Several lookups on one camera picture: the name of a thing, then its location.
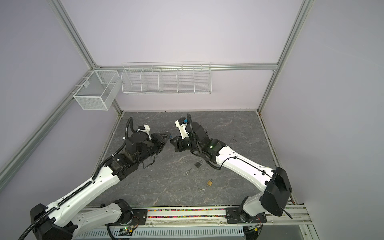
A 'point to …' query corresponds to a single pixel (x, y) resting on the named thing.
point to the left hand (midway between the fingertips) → (171, 136)
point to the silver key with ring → (187, 172)
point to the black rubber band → (234, 140)
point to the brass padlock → (209, 183)
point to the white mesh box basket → (99, 91)
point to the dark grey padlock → (198, 164)
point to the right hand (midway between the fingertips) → (170, 142)
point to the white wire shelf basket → (190, 78)
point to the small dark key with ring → (202, 189)
